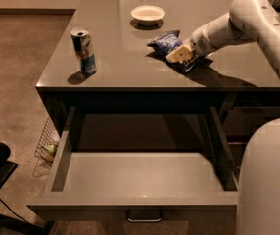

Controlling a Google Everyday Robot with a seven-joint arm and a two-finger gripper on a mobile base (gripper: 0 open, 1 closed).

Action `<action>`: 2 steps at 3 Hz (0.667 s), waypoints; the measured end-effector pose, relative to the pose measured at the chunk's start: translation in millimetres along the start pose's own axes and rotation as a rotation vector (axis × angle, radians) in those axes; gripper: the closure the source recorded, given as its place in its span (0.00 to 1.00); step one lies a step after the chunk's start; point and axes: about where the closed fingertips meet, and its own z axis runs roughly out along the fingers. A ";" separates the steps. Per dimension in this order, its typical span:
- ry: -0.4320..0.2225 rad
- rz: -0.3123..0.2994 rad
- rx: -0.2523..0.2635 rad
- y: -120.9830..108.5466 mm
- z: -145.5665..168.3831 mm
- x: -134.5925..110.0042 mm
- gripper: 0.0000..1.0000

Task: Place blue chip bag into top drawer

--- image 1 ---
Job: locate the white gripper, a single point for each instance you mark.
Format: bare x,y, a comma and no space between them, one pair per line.
200,44

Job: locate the white bowl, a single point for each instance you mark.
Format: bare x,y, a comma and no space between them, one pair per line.
147,15

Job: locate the wire basket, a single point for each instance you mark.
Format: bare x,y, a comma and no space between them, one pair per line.
46,149

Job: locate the silver blue energy drink can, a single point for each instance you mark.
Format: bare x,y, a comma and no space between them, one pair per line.
83,48

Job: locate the grey counter cabinet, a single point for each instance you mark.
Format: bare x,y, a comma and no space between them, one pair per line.
132,80

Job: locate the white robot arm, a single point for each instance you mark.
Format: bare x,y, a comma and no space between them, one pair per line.
258,210

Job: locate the open grey top drawer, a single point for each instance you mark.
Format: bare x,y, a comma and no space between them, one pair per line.
88,185

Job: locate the metal drawer handle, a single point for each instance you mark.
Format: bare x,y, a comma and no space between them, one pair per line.
144,216

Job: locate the blue chip bag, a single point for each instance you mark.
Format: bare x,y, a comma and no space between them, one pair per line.
168,41

